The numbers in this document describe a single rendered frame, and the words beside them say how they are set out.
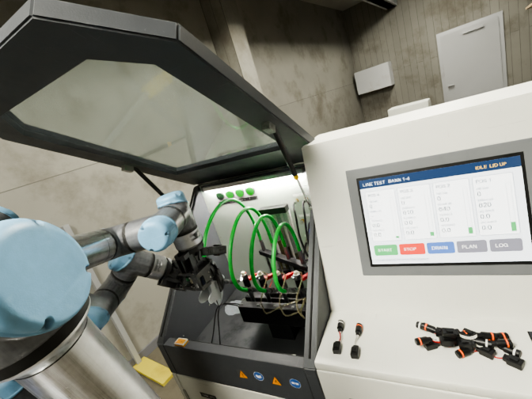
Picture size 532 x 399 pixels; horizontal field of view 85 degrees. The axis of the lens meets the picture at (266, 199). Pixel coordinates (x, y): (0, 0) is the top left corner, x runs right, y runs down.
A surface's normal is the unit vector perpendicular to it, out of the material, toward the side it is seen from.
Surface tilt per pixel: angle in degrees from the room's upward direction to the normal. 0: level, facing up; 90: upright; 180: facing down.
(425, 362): 0
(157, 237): 90
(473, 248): 76
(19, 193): 90
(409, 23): 90
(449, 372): 0
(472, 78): 90
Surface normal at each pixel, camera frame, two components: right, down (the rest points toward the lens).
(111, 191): 0.79, -0.07
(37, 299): 0.91, -0.39
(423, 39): -0.54, 0.40
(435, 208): -0.47, 0.15
